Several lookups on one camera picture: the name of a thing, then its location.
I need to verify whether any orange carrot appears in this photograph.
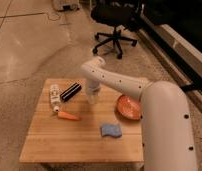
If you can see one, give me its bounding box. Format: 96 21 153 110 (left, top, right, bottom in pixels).
51 112 81 121

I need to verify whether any black rectangular box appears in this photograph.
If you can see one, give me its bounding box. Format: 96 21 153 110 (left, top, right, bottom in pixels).
60 83 82 102

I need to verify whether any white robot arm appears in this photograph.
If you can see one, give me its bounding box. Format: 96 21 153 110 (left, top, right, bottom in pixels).
81 57 198 171

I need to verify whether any blue sponge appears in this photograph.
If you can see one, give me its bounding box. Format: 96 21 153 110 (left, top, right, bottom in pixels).
100 123 122 138

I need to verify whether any black office chair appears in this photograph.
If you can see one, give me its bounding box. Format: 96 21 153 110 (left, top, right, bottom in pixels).
91 0 142 59

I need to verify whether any black floor cable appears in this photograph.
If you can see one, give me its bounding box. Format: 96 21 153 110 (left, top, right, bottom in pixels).
0 0 62 46

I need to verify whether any translucent white cup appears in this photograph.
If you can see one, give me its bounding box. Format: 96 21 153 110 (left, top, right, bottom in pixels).
85 79 100 104

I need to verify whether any white tube bottle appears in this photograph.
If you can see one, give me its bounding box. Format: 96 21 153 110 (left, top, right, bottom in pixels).
49 84 61 113

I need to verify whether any orange ceramic bowl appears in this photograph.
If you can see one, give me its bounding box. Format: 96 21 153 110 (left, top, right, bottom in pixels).
116 95 141 120

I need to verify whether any wooden table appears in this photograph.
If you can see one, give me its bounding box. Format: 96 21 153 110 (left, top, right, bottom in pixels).
19 79 143 164

